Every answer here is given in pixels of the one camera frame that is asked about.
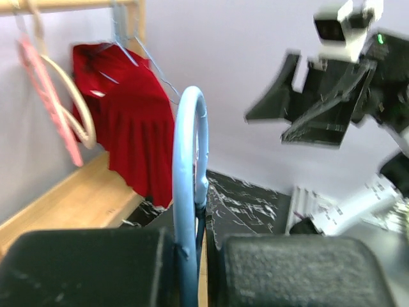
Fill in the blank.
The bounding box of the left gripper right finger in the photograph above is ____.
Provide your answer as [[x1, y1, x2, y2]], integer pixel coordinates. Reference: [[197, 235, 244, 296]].
[[207, 222, 396, 306]]

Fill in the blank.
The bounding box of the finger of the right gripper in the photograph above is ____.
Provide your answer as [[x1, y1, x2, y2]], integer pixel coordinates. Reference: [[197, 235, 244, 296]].
[[245, 53, 302, 123]]

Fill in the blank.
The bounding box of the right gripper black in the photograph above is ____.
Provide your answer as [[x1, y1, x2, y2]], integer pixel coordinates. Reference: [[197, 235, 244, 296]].
[[281, 31, 408, 147]]

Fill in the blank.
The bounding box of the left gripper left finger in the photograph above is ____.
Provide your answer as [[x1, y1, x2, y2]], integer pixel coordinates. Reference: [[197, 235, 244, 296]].
[[1, 228, 178, 307]]

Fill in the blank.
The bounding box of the red pleated skirt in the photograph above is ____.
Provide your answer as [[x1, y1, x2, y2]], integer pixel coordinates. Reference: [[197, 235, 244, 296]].
[[72, 44, 174, 209]]

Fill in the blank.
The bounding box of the light blue wire hanger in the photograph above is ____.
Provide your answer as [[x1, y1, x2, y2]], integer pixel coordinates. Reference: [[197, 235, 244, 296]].
[[97, 1, 144, 84]]

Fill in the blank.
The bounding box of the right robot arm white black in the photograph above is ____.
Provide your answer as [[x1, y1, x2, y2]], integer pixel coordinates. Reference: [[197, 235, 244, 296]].
[[245, 30, 408, 236]]

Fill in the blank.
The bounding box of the beige wooden hanger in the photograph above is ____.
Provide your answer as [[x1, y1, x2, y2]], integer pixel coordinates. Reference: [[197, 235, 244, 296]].
[[25, 0, 97, 150]]

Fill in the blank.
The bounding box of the pink plastic hanger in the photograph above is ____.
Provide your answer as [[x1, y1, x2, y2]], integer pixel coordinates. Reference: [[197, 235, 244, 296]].
[[17, 34, 83, 167]]

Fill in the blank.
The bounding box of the black marble pattern mat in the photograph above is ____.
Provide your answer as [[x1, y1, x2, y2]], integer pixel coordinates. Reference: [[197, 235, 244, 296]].
[[121, 169, 293, 236]]

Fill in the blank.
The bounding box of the wooden rack base tray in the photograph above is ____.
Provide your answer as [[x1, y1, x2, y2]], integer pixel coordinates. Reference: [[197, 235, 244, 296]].
[[1, 153, 143, 256]]

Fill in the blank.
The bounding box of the wooden rack top rod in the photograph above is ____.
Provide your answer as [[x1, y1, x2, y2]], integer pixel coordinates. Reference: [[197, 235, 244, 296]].
[[0, 0, 141, 15]]

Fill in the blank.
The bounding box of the right wooden rack post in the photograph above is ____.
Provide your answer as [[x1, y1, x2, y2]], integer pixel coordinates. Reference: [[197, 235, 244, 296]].
[[127, 0, 146, 57]]

